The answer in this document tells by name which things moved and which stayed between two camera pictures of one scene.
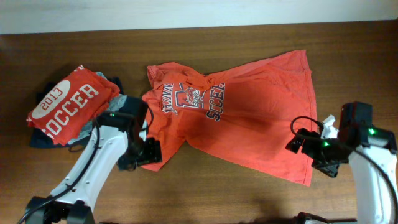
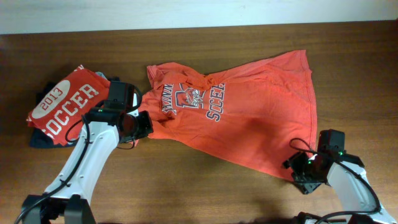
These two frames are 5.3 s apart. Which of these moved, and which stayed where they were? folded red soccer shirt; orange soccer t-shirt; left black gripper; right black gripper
Moved: right black gripper; left black gripper
Stayed: folded red soccer shirt; orange soccer t-shirt
